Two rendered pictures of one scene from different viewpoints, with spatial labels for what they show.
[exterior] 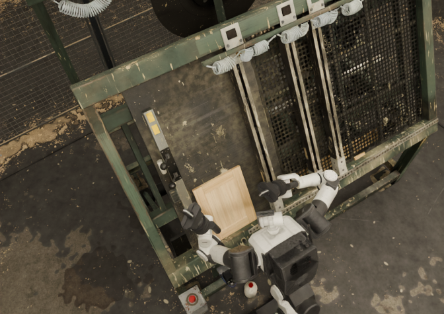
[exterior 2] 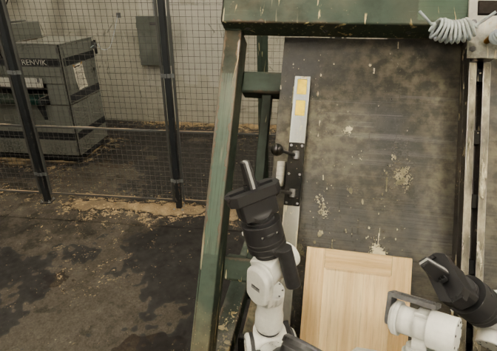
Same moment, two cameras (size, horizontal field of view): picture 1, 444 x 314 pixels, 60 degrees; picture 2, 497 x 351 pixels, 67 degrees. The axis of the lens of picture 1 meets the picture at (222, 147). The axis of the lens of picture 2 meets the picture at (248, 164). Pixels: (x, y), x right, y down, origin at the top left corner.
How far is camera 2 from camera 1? 125 cm
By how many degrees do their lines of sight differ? 42
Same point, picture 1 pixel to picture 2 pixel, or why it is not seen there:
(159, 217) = (237, 261)
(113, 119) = (256, 79)
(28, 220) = (150, 267)
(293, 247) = not seen: outside the picture
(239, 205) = (379, 340)
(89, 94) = (240, 7)
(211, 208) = (323, 304)
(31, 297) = (82, 335)
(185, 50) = (397, 4)
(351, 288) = not seen: outside the picture
